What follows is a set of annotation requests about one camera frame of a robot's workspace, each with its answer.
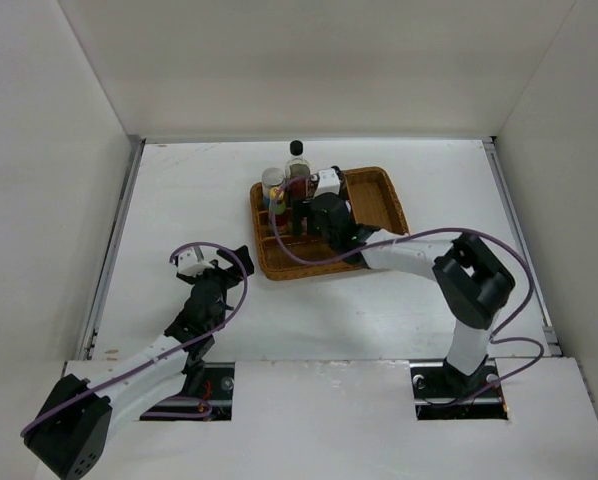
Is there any red sauce bottle yellow cap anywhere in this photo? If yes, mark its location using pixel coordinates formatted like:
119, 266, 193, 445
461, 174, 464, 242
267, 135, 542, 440
268, 186, 290, 233

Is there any jar with white beads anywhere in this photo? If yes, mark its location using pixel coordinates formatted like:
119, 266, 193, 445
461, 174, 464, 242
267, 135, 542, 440
261, 167, 285, 209

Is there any tall bottle black cap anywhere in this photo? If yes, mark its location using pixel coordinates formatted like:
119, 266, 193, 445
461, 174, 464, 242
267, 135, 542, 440
285, 140, 311, 200

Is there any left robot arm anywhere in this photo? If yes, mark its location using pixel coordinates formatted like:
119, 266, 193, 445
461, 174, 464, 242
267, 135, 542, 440
20, 242, 254, 479

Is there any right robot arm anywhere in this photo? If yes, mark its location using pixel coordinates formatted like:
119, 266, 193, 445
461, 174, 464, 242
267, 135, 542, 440
284, 168, 516, 397

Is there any wicker divided basket tray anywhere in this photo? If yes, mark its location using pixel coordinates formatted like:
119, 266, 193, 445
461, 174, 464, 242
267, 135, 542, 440
250, 166, 409, 281

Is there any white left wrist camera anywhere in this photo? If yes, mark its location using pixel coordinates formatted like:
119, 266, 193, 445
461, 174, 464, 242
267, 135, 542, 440
170, 246, 213, 277

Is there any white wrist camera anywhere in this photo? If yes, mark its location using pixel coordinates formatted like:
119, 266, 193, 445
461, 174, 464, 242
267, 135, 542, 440
170, 246, 213, 277
311, 167, 342, 197

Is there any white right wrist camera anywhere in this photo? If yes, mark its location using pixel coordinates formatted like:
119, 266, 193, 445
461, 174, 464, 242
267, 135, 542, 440
311, 167, 342, 197

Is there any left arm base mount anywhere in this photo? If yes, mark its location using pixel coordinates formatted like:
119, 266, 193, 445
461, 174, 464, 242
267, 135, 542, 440
140, 361, 236, 422

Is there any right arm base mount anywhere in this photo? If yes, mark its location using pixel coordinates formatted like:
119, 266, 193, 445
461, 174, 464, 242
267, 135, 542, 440
410, 360, 508, 421

